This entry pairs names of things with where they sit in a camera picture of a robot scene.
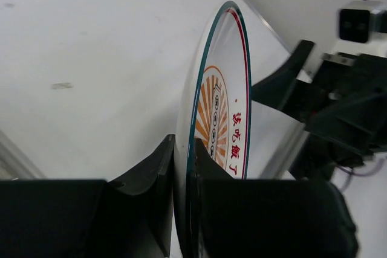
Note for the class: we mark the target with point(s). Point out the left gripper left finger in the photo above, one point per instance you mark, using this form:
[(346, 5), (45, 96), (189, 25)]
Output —
[(140, 211)]

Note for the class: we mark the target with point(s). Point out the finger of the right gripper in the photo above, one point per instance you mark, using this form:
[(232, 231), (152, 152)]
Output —
[(283, 91)]

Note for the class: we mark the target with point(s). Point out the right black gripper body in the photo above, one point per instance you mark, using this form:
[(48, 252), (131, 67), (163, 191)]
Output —
[(348, 125)]

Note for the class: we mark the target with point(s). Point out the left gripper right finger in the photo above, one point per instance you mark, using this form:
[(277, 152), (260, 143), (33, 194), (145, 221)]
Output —
[(266, 217)]

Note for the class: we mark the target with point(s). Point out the orange sunburst plate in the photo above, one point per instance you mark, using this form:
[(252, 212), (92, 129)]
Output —
[(243, 138)]

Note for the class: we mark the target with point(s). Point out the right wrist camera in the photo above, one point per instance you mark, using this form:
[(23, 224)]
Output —
[(361, 21)]

